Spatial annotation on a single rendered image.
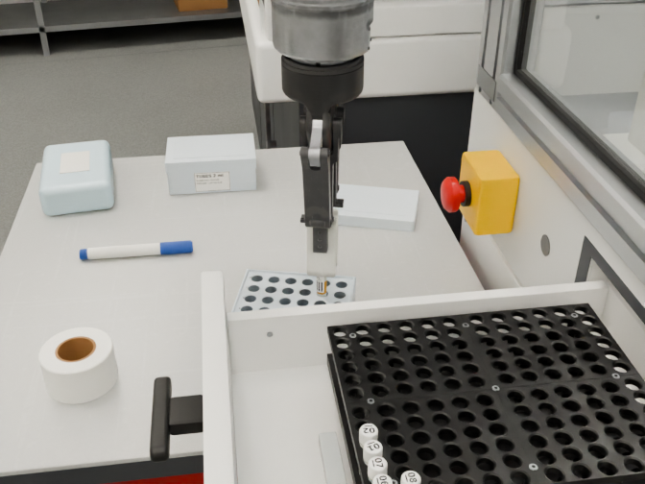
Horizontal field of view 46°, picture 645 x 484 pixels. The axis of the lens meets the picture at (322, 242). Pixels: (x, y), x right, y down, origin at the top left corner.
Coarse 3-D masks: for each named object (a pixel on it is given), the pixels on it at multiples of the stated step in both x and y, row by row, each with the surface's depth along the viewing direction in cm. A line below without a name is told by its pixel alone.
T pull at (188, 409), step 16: (160, 384) 54; (160, 400) 53; (176, 400) 53; (192, 400) 53; (160, 416) 51; (176, 416) 51; (192, 416) 51; (160, 432) 50; (176, 432) 51; (192, 432) 52; (160, 448) 49
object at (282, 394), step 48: (528, 288) 67; (576, 288) 67; (240, 336) 64; (288, 336) 65; (432, 336) 67; (624, 336) 65; (240, 384) 65; (288, 384) 65; (240, 432) 60; (288, 432) 60; (336, 432) 60; (240, 480) 56; (288, 480) 56
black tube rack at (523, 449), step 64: (448, 320) 63; (512, 320) 62; (576, 320) 62; (384, 384) 56; (448, 384) 60; (512, 384) 56; (576, 384) 56; (640, 384) 56; (384, 448) 50; (448, 448) 51; (512, 448) 51; (576, 448) 51; (640, 448) 50
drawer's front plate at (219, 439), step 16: (208, 272) 63; (208, 288) 61; (208, 304) 59; (224, 304) 59; (208, 320) 58; (224, 320) 58; (208, 336) 56; (224, 336) 56; (208, 352) 54; (224, 352) 54; (208, 368) 53; (224, 368) 53; (208, 384) 52; (224, 384) 52; (208, 400) 50; (224, 400) 50; (208, 416) 49; (224, 416) 49; (208, 432) 48; (224, 432) 48; (208, 448) 47; (224, 448) 47; (208, 464) 46; (224, 464) 46; (208, 480) 45; (224, 480) 45
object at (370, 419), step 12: (336, 336) 60; (348, 336) 60; (336, 348) 59; (348, 348) 59; (336, 360) 58; (348, 360) 58; (336, 372) 58; (360, 372) 57; (360, 384) 56; (348, 396) 56; (348, 408) 54; (360, 408) 54; (348, 420) 53; (360, 420) 53; (372, 420) 53; (360, 456) 50; (384, 456) 50; (360, 468) 49
